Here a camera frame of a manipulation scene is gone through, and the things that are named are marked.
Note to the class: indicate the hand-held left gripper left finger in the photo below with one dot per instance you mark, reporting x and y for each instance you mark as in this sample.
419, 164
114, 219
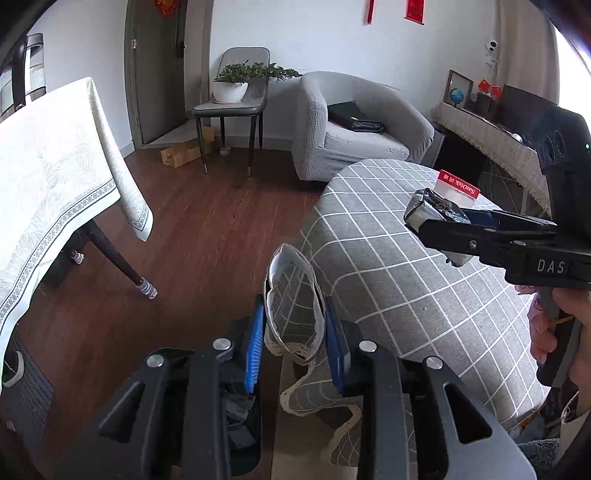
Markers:
207, 415

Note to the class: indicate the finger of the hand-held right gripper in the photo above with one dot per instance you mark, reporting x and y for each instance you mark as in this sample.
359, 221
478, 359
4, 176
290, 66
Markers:
480, 216
452, 235

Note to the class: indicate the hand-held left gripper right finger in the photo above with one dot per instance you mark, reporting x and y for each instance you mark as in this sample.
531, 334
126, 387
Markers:
388, 415

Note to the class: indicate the red white card package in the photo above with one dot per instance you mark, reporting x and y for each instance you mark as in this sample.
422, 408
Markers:
457, 187

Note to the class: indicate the black silver wrapper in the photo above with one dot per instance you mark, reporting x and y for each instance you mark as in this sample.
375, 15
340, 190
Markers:
429, 205

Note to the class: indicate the dark green trash bin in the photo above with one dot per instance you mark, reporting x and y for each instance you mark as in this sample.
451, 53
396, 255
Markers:
244, 443

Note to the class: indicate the grey checked tablecloth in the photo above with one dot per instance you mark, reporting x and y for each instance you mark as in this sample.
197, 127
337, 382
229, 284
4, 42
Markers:
392, 286

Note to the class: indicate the person's right hand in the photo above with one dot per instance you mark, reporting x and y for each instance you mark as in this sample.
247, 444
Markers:
542, 341

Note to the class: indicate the white computer mouse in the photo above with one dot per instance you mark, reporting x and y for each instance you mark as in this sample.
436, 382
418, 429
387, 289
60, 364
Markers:
517, 137

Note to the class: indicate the beige lace desk cloth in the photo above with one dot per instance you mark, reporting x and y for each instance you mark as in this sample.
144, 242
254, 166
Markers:
489, 138

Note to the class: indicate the black monitor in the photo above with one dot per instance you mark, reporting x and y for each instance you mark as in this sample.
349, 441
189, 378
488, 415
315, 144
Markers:
526, 108

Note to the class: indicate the dark brown wooden box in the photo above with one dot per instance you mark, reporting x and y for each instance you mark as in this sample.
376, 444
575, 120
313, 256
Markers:
485, 105

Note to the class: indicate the small blue globe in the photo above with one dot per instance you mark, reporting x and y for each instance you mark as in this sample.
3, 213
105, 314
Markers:
457, 97

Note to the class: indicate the small red flags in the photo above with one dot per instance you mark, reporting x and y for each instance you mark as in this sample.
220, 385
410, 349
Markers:
488, 87

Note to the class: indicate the black handbag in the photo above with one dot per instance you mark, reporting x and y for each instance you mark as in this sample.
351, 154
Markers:
351, 115

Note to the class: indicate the grey fleece clothing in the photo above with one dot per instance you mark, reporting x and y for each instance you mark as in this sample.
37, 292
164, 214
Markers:
542, 450

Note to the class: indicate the dark table leg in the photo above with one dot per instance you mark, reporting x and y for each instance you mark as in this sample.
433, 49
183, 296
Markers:
120, 263

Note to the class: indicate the grey armchair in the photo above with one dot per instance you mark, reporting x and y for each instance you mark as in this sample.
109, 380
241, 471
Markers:
318, 120

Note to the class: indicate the dark striped floor mat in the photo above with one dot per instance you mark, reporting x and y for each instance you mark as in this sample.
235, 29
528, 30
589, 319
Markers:
27, 406

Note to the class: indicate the black white shoe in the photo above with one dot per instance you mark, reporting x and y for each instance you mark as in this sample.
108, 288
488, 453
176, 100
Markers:
14, 369

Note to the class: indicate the flat cardboard box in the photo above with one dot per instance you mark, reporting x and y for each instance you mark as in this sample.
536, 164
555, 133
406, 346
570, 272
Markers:
184, 152

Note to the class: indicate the potted plant in white pot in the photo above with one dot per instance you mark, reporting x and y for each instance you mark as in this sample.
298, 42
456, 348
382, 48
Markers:
228, 92

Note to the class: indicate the grey dining chair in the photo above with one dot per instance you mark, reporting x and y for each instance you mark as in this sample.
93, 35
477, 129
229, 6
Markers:
244, 57

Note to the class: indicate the white patterned tablecloth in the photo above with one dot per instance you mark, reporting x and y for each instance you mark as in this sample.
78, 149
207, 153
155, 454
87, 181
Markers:
55, 175

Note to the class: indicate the grey door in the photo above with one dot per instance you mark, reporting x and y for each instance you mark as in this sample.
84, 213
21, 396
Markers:
157, 83

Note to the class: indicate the red diamond door decoration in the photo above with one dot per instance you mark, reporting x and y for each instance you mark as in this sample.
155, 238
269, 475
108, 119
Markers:
166, 2

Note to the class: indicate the glass electric kettle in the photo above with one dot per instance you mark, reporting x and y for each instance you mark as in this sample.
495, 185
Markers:
36, 60

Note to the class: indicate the dark picture frame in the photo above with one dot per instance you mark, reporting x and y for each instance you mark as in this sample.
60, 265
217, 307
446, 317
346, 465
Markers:
457, 78

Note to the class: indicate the white security camera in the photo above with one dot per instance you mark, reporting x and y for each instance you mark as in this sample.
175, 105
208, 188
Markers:
491, 47

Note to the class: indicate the red wall scroll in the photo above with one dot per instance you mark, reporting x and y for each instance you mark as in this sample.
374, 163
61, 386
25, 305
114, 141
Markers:
414, 10

